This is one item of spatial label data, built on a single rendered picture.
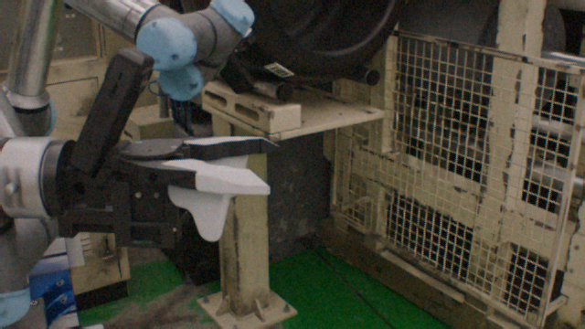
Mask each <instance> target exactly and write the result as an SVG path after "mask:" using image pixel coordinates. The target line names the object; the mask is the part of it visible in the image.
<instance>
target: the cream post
mask: <svg viewBox="0 0 585 329"><path fill-rule="evenodd" d="M213 131H214V136H219V137H227V136H243V137H259V136H258V135H256V134H254V133H250V132H248V131H246V130H244V129H242V128H240V127H239V126H237V125H235V124H231V123H229V122H226V121H224V119H222V118H220V117H218V116H217V115H215V114H213ZM245 169H250V170H253V171H254V172H255V174H256V175H257V176H259V177H260V178H261V179H262V180H263V181H264V182H266V183H267V161H266V153H265V154H249V155H248V159H247V163H246V166H245ZM218 246H219V267H221V286H222V302H223V300H224V299H225V297H226V296H229V302H230V310H231V311H232V312H233V313H234V314H236V316H238V317H239V318H242V317H244V316H245V315H249V314H251V313H254V299H257V300H258V301H259V304H260V306H261V309H262V310H263V309H265V308H267V307H269V306H270V286H269V233H268V224H267V195H235V196H234V197H231V198H230V200H229V206H228V211H227V215H226V218H225V222H224V226H223V229H222V234H221V237H220V238H219V239H218Z"/></svg>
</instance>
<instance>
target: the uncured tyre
mask: <svg viewBox="0 0 585 329"><path fill-rule="evenodd" d="M211 1H213V0H181V2H182V5H183V7H184V9H185V11H186V14H189V13H195V12H199V11H204V10H207V8H208V6H209V5H210V2H211ZM242 1H243V2H244V3H245V4H246V5H247V6H248V7H249V8H250V10H251V11H252V13H253V15H254V21H253V24H252V25H251V26H250V28H251V30H252V33H253V35H254V36H255V41H254V42H253V43H251V44H250V45H249V46H248V48H247V49H245V50H244V51H243V52H241V53H239V54H238V55H236V56H237V57H238V59H239V60H240V62H241V63H242V64H243V65H244V67H245V68H247V69H248V70H249V71H252V72H255V73H258V74H261V75H263V76H266V77H270V78H273V79H276V80H280V81H283V82H288V83H292V84H293V85H316V84H324V83H329V82H333V80H334V81H335V80H338V79H341V78H343V77H344V76H347V75H349V74H351V73H353V72H355V71H356V70H358V69H360V68H361V67H362V66H364V65H365V64H366V63H367V62H369V61H370V60H371V59H372V58H373V57H374V56H375V55H376V54H377V53H378V51H379V50H380V49H381V48H382V46H383V45H384V44H385V42H386V41H387V39H388V37H389V36H390V34H391V33H392V31H393V29H394V27H395V25H396V24H397V23H398V21H399V18H400V16H401V13H402V11H403V9H404V6H405V4H406V1H407V0H314V3H313V5H312V6H310V8H309V9H308V11H307V12H306V13H305V15H304V16H303V17H302V18H301V19H300V20H299V21H298V22H297V23H296V24H295V25H293V26H292V27H290V28H288V29H287V30H283V28H282V27H281V25H280V24H279V22H278V20H277V19H276V17H275V15H274V13H273V12H272V10H271V5H270V3H269V0H242ZM275 63H276V64H278V65H279V66H281V67H283V68H284V69H287V70H289V71H290V72H291V73H293V74H294V75H291V76H288V77H283V78H282V77H280V76H278V75H277V74H275V73H273V72H272V71H270V70H268V69H266V68H264V66H269V65H271V64H275Z"/></svg>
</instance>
